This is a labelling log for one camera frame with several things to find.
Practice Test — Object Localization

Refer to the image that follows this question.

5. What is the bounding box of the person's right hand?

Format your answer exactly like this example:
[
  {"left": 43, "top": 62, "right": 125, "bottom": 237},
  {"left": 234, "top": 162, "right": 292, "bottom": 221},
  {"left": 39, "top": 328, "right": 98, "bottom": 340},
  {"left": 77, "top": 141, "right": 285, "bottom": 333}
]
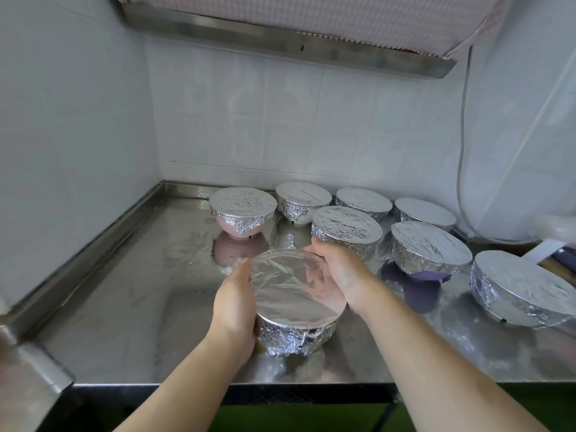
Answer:
[{"left": 304, "top": 238, "right": 387, "bottom": 317}]

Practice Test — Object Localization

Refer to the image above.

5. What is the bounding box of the person's left hand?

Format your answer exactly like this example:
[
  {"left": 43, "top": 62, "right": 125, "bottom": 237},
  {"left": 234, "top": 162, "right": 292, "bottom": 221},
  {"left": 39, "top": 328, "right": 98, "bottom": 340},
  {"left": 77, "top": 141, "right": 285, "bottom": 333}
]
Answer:
[{"left": 207, "top": 257, "right": 259, "bottom": 366}]

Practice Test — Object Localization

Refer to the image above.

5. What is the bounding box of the foil-covered ceramic bowl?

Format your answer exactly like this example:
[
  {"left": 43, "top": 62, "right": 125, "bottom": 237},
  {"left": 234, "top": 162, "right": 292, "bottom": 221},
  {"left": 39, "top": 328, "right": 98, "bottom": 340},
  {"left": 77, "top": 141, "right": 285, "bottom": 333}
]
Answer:
[{"left": 249, "top": 248, "right": 348, "bottom": 359}]

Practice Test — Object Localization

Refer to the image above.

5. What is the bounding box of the person's left forearm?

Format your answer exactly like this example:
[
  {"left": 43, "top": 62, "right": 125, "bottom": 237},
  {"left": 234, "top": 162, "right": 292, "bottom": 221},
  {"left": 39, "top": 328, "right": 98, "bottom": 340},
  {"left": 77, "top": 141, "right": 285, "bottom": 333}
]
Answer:
[{"left": 114, "top": 334, "right": 255, "bottom": 432}]

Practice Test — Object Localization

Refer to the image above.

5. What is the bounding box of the person's right forearm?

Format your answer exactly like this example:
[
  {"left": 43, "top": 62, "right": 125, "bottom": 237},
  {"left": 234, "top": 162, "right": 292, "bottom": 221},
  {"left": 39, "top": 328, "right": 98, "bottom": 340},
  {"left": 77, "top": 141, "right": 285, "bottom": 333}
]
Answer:
[{"left": 356, "top": 284, "right": 551, "bottom": 432}]

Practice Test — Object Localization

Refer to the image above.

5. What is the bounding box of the cluster of foil-covered bowls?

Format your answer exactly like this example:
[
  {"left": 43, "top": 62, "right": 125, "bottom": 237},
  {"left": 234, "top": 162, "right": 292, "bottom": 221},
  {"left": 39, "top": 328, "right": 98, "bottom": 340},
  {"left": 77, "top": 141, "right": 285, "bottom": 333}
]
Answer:
[{"left": 209, "top": 181, "right": 576, "bottom": 329}]

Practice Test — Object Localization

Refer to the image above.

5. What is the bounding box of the stainless steel range hood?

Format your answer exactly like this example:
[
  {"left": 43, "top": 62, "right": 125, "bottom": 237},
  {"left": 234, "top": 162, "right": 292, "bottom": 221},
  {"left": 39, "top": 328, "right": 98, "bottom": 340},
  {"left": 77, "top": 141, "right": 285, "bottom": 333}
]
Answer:
[{"left": 112, "top": 0, "right": 460, "bottom": 80}]

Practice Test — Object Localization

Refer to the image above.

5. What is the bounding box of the white flat box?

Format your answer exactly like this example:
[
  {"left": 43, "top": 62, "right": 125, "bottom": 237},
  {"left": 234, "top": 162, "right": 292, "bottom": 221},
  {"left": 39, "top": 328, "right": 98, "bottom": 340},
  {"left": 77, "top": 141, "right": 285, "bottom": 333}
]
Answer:
[{"left": 521, "top": 239, "right": 569, "bottom": 265}]

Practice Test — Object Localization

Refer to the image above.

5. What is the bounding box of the green cabinet front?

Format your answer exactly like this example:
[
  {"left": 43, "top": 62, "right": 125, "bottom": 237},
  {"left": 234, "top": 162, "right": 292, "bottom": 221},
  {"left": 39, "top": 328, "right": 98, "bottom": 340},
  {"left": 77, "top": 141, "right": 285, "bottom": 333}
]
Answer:
[{"left": 208, "top": 381, "right": 576, "bottom": 432}]

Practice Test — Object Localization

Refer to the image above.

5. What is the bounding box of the white power cable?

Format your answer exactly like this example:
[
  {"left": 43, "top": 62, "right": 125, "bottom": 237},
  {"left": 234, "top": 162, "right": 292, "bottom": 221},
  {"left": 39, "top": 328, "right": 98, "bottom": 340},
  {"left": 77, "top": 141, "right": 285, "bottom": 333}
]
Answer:
[{"left": 456, "top": 44, "right": 541, "bottom": 246}]

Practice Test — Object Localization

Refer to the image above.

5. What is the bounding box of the dark handled utensil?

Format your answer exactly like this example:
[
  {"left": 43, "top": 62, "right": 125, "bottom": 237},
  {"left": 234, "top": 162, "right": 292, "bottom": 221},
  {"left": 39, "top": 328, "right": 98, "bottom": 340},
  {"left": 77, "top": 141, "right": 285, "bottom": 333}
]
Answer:
[{"left": 552, "top": 247, "right": 576, "bottom": 273}]

